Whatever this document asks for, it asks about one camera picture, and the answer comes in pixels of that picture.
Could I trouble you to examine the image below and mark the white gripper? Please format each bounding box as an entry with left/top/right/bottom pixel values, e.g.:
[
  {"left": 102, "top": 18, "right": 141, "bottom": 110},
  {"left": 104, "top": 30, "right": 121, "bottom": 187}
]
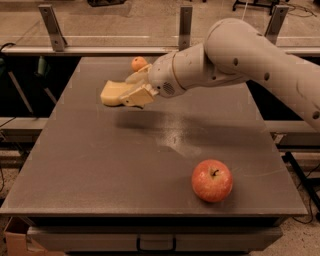
[{"left": 119, "top": 53, "right": 185, "bottom": 107}]

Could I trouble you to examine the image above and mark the yellow sponge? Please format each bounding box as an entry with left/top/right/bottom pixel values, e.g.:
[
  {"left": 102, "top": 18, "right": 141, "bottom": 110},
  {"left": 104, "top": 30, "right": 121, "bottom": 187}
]
[{"left": 100, "top": 80, "right": 133, "bottom": 107}]

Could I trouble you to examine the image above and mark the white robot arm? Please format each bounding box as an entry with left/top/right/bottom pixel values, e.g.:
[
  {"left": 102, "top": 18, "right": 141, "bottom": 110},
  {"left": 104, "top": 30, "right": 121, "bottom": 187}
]
[{"left": 119, "top": 18, "right": 320, "bottom": 131}]

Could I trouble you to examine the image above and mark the small orange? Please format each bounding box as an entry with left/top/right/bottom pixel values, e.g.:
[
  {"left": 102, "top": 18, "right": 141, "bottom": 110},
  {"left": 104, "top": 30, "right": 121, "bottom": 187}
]
[{"left": 131, "top": 56, "right": 148, "bottom": 72}]

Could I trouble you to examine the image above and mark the red apple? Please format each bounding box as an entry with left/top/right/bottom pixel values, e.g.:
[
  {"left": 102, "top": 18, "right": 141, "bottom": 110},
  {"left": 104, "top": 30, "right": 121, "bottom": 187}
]
[{"left": 191, "top": 159, "right": 233, "bottom": 203}]

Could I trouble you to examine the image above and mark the cardboard box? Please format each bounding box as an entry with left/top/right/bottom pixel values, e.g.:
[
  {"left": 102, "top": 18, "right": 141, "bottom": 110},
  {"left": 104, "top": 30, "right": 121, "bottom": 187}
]
[{"left": 4, "top": 217, "right": 65, "bottom": 256}]

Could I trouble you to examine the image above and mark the middle metal bracket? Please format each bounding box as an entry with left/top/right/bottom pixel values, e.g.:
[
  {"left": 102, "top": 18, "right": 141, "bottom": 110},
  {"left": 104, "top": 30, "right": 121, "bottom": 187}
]
[{"left": 178, "top": 6, "right": 193, "bottom": 50}]

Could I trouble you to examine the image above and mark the metal bracket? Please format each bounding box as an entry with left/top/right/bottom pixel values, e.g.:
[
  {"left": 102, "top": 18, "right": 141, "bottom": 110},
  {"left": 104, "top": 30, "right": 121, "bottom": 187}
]
[
  {"left": 38, "top": 4, "right": 67, "bottom": 52},
  {"left": 178, "top": 6, "right": 193, "bottom": 50},
  {"left": 265, "top": 5, "right": 289, "bottom": 44}
]

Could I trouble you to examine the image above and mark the left metal bracket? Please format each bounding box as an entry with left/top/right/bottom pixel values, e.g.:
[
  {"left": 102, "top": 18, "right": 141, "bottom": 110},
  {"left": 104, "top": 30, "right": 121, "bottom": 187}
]
[{"left": 38, "top": 4, "right": 67, "bottom": 52}]

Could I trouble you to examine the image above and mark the right metal bracket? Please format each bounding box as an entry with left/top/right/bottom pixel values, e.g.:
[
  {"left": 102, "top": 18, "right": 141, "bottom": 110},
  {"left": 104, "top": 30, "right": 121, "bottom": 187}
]
[{"left": 265, "top": 5, "right": 289, "bottom": 44}]

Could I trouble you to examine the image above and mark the grey drawer with handle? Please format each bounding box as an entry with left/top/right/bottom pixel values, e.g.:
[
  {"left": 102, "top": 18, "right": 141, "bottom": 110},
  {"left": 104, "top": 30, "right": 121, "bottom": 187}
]
[{"left": 27, "top": 226, "right": 282, "bottom": 253}]

